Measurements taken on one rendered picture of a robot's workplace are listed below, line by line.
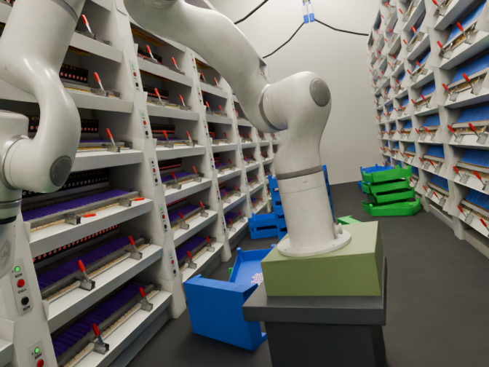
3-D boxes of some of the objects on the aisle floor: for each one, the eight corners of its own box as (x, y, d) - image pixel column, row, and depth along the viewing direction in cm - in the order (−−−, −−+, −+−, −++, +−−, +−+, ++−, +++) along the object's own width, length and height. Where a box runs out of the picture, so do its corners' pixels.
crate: (272, 300, 149) (268, 285, 146) (228, 302, 155) (223, 288, 152) (279, 256, 176) (275, 243, 173) (241, 260, 181) (236, 247, 178)
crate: (253, 351, 113) (242, 292, 112) (193, 333, 133) (183, 282, 131) (268, 338, 119) (257, 282, 118) (207, 322, 139) (198, 274, 137)
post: (186, 307, 157) (102, -109, 141) (177, 318, 148) (87, -126, 132) (147, 309, 162) (62, -92, 147) (136, 320, 153) (45, -106, 138)
